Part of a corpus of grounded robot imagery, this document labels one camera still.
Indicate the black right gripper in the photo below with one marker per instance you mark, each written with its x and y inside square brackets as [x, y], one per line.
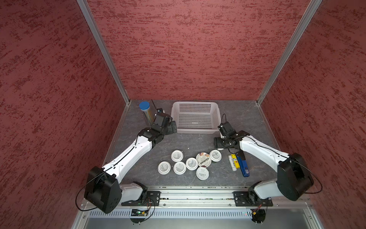
[218, 144]

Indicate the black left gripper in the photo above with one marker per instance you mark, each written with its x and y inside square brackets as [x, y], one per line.
[170, 125]

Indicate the white yogurt cup green label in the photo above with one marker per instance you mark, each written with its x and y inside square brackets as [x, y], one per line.
[215, 156]

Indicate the brown chocolate yogurt cup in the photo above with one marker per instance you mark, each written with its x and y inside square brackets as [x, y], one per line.
[203, 159]

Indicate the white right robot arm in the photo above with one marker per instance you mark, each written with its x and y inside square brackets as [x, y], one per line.
[293, 176]

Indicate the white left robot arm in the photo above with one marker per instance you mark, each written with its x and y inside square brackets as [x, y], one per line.
[102, 187]

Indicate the white perforated plastic basket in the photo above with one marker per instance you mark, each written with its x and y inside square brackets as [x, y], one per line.
[196, 117]

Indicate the white yogurt cup front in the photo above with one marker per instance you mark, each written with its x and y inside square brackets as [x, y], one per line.
[202, 173]

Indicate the white glue stick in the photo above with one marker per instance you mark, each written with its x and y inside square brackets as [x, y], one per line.
[232, 164]

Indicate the yellow glue stick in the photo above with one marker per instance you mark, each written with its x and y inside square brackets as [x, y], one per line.
[236, 163]

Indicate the blue-lidded clear tube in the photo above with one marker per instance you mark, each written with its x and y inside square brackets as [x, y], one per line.
[148, 112]

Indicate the right black connector board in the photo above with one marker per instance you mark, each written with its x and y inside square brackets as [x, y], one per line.
[258, 216]

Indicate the left green circuit board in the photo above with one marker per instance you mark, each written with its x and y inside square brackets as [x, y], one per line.
[139, 213]

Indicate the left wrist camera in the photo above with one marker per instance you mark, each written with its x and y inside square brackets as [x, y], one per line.
[162, 119]

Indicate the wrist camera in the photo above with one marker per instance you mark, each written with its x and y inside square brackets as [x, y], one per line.
[162, 119]
[226, 130]

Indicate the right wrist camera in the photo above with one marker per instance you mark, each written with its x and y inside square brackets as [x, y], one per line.
[226, 130]

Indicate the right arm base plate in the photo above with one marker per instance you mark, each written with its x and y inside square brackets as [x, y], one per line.
[243, 199]

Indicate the aluminium front rail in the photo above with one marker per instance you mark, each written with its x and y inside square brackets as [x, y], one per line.
[217, 198]

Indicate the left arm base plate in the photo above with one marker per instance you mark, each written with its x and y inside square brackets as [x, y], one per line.
[150, 198]

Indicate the left aluminium corner post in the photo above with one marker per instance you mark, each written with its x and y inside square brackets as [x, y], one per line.
[86, 11]

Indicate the aluminium corner post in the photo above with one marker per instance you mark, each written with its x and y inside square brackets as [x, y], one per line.
[86, 11]
[296, 36]

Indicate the right aluminium corner post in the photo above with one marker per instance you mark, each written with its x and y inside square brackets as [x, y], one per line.
[296, 36]

